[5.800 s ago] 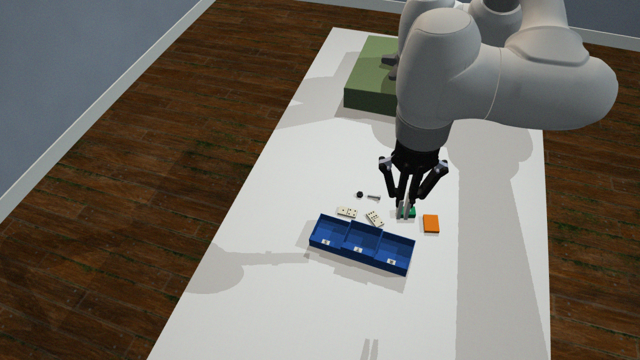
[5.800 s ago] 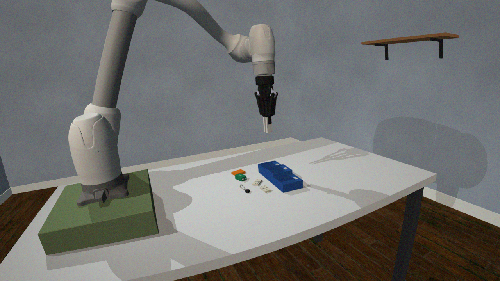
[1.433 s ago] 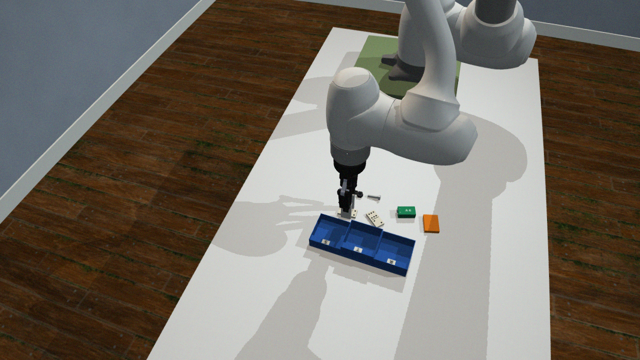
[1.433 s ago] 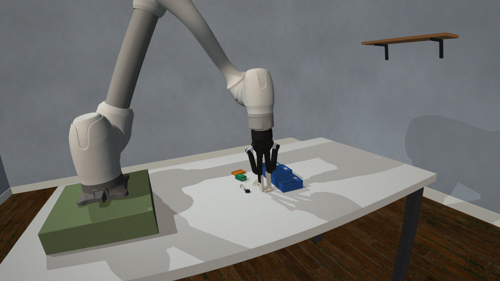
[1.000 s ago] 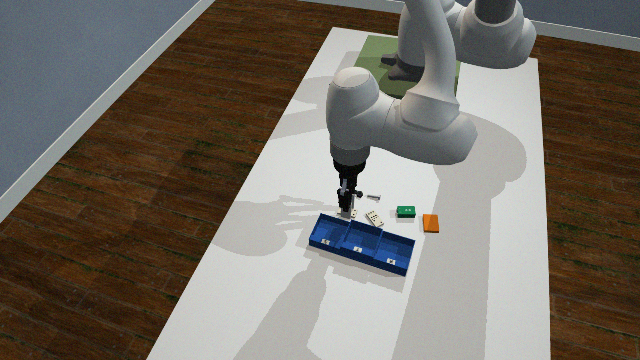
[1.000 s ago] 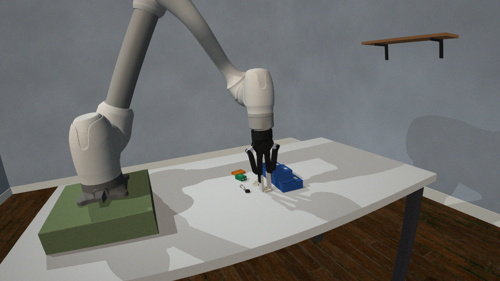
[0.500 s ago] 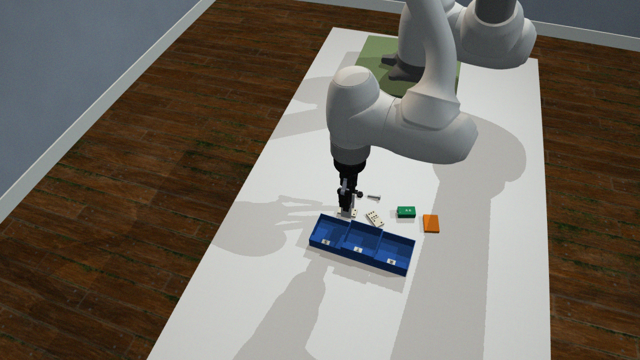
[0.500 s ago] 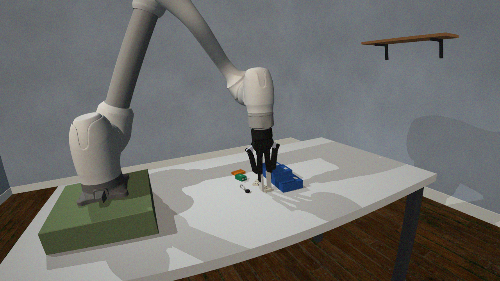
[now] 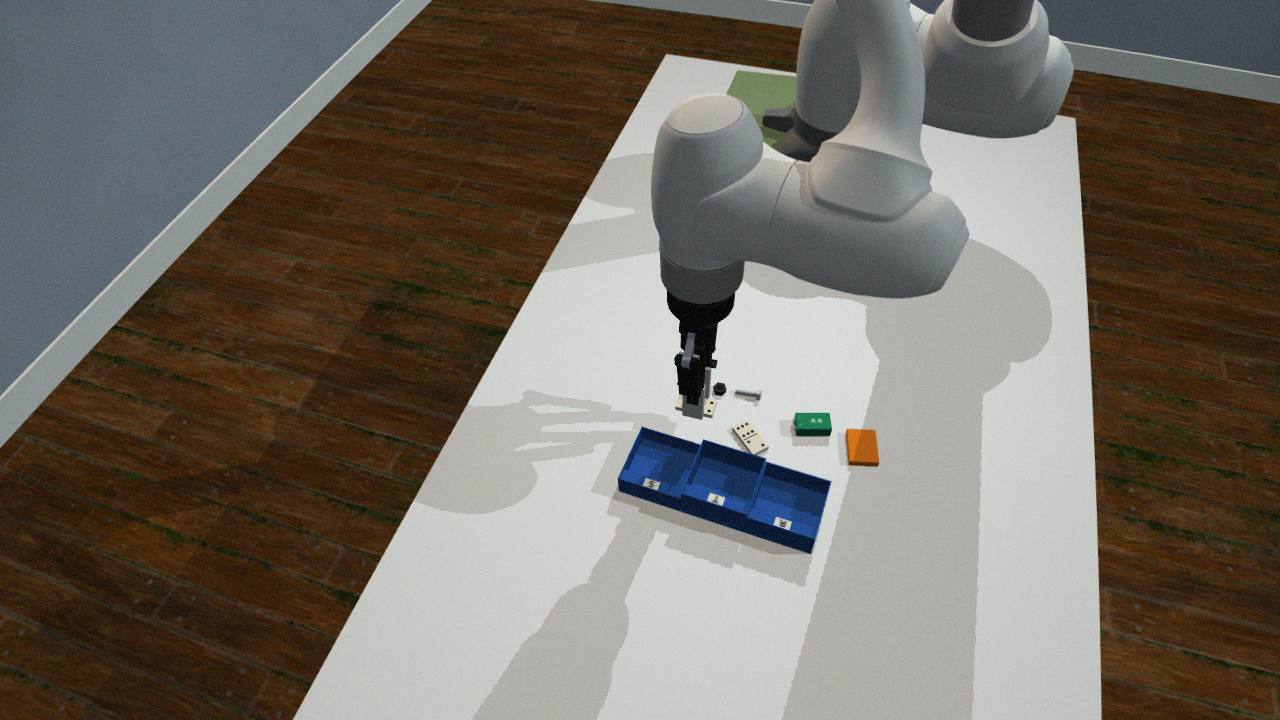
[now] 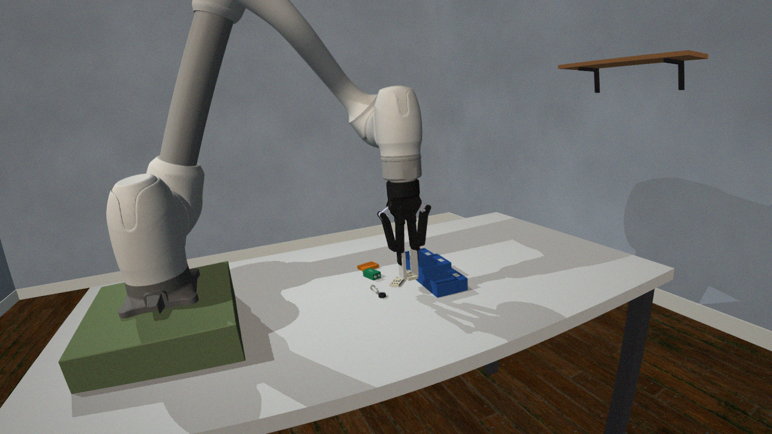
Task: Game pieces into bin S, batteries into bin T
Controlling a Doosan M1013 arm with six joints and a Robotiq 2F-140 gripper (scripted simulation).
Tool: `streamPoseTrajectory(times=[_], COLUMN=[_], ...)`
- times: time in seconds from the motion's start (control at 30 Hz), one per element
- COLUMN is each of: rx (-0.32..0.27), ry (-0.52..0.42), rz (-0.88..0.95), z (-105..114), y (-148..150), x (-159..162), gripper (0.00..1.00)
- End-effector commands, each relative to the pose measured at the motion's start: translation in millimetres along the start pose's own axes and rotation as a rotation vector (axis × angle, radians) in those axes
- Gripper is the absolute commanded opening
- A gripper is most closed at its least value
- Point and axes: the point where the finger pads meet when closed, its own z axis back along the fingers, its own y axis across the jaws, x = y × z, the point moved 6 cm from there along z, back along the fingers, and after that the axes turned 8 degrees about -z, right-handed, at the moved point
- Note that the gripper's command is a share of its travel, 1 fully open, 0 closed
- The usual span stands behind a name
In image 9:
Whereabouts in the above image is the beige domino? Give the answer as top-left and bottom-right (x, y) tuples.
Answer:
(732, 420), (769, 455)
(675, 395), (717, 418)

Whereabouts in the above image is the orange flat square pad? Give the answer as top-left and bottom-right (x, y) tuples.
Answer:
(846, 429), (879, 468)

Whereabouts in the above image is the blue rack of bins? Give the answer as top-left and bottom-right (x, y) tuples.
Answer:
(618, 427), (832, 553)

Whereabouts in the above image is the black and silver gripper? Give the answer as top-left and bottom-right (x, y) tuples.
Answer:
(667, 290), (735, 420)

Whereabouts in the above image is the green battery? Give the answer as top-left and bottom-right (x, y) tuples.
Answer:
(794, 413), (832, 436)

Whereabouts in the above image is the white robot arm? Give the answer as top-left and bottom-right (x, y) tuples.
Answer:
(652, 0), (1074, 304)

